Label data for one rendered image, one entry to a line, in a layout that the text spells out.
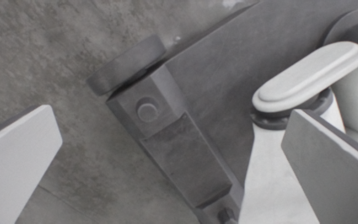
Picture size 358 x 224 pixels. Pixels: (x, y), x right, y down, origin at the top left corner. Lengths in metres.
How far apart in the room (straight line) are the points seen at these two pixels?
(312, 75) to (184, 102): 0.24
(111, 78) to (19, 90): 0.36
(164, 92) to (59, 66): 0.35
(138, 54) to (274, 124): 0.28
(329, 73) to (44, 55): 0.65
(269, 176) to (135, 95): 0.27
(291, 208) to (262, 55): 0.35
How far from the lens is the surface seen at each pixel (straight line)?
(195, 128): 0.46
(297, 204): 0.24
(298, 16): 0.55
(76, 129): 0.69
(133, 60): 0.42
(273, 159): 0.33
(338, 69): 0.41
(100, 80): 0.44
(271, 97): 0.38
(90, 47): 0.63
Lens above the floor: 0.61
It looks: 70 degrees down
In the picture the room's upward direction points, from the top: 155 degrees clockwise
